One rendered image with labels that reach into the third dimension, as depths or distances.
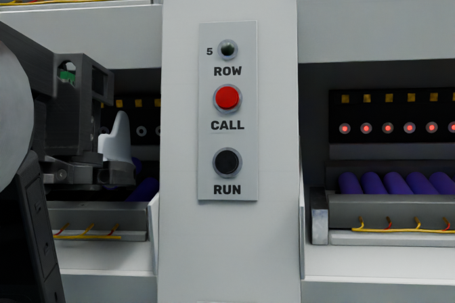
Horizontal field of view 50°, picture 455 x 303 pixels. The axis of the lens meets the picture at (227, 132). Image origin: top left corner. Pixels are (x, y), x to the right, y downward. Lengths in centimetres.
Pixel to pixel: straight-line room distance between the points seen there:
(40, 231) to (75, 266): 8
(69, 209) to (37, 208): 13
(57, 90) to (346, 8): 19
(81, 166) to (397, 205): 23
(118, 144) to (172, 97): 7
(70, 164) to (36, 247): 5
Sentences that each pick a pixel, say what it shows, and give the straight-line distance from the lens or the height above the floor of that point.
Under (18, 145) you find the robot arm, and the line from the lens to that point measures 22.
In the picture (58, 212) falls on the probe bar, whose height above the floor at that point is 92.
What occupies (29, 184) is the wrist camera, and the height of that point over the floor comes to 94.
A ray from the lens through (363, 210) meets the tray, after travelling 39.
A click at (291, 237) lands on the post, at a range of 32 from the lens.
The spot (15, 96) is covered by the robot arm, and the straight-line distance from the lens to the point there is 22.
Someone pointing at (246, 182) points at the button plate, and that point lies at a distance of 32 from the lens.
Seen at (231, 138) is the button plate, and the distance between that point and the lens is 33.
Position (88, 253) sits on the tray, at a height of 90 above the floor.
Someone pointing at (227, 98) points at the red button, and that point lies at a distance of 33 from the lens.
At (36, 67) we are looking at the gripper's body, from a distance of 29.
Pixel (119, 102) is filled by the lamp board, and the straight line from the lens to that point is 52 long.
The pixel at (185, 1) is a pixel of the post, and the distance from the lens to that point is 36.
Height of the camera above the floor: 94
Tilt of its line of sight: 6 degrees up
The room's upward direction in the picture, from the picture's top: straight up
